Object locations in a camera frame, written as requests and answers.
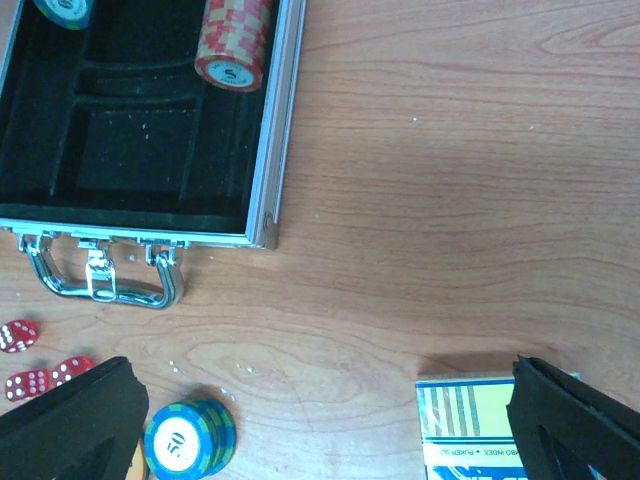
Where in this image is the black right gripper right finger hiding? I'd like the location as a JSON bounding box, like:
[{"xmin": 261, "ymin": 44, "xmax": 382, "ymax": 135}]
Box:
[{"xmin": 507, "ymin": 356, "xmax": 639, "ymax": 479}]

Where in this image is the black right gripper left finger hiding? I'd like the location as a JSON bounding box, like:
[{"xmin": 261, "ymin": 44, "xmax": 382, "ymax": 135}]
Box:
[{"xmin": 1, "ymin": 356, "xmax": 149, "ymax": 479}]

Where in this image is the blue poker chip stack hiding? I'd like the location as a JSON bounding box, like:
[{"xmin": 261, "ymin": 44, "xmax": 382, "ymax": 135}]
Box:
[
  {"xmin": 34, "ymin": 0, "xmax": 94, "ymax": 30},
  {"xmin": 144, "ymin": 398, "xmax": 237, "ymax": 479}
]

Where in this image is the red poker chip stack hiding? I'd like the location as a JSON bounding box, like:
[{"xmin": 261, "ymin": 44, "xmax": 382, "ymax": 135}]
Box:
[{"xmin": 194, "ymin": 0, "xmax": 273, "ymax": 92}]

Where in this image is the red die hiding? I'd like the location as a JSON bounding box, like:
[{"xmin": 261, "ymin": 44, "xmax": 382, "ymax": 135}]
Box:
[
  {"xmin": 50, "ymin": 356, "xmax": 95, "ymax": 388},
  {"xmin": 0, "ymin": 319, "xmax": 39, "ymax": 354},
  {"xmin": 4, "ymin": 369, "xmax": 50, "ymax": 402}
]

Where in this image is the orange dealer button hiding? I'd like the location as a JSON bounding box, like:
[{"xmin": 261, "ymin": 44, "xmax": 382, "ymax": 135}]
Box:
[{"xmin": 125, "ymin": 438, "xmax": 149, "ymax": 480}]

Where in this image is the blue playing card box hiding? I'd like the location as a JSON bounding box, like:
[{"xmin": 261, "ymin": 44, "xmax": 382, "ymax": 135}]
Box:
[{"xmin": 415, "ymin": 372, "xmax": 601, "ymax": 480}]

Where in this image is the aluminium poker case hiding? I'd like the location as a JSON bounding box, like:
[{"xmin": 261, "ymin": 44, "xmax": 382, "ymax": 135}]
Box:
[{"xmin": 1, "ymin": 1, "xmax": 306, "ymax": 309}]

